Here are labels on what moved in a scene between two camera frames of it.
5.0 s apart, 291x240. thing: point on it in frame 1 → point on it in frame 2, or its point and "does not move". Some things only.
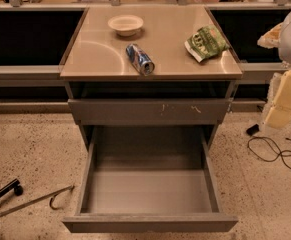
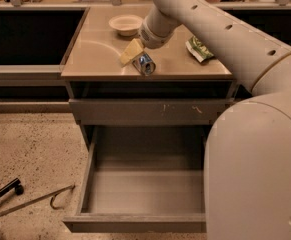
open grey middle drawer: [149, 178] does not move
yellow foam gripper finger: [289, 98] → [132, 51]
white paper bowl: [127, 25] does not move
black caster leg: [15, 184] does not move
